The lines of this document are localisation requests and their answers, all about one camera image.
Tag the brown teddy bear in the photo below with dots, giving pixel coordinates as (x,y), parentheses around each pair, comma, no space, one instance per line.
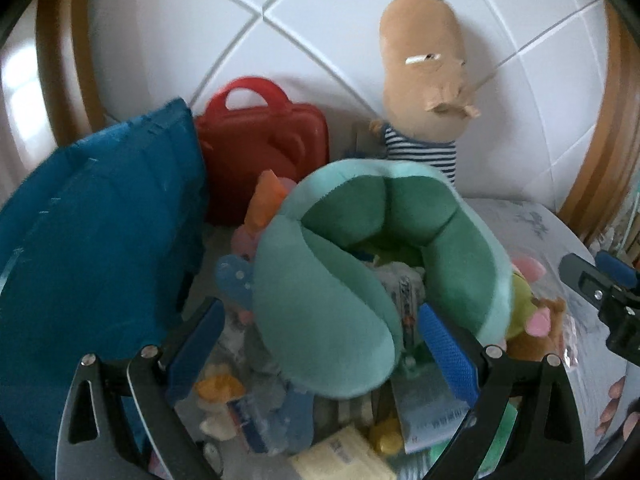
(545,330)

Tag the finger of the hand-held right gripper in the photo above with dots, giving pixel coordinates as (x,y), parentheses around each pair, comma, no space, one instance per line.
(582,275)
(617,269)

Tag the pale yellow box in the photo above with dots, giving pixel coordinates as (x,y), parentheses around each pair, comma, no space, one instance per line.
(340,455)

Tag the brown dog plush striped shirt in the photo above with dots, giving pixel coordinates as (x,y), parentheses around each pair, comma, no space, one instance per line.
(420,85)

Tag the yellow-green plush with pink ears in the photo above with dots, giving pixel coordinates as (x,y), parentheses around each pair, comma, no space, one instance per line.
(520,305)

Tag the blue plastic crate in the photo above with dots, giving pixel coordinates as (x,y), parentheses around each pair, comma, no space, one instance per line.
(100,235)

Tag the wooden door frame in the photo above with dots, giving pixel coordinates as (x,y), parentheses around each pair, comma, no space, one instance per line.
(605,160)
(65,60)

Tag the green white blue box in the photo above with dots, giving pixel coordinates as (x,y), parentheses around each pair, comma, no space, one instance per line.
(430,425)

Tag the red plastic carry case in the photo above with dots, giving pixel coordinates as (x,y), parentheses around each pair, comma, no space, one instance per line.
(260,160)

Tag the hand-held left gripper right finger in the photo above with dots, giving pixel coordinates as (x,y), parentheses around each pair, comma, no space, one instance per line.
(447,355)

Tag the white striped tablecloth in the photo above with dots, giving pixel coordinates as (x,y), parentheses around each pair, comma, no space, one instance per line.
(525,230)

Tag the large teal turtle plush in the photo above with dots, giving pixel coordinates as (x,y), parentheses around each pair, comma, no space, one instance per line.
(325,310)

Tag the person's right hand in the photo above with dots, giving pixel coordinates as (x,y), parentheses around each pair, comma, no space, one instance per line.
(612,410)

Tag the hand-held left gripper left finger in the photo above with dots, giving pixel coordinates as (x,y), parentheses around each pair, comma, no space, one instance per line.
(195,350)

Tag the small white orange plush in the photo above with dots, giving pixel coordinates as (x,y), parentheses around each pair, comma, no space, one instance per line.
(217,390)

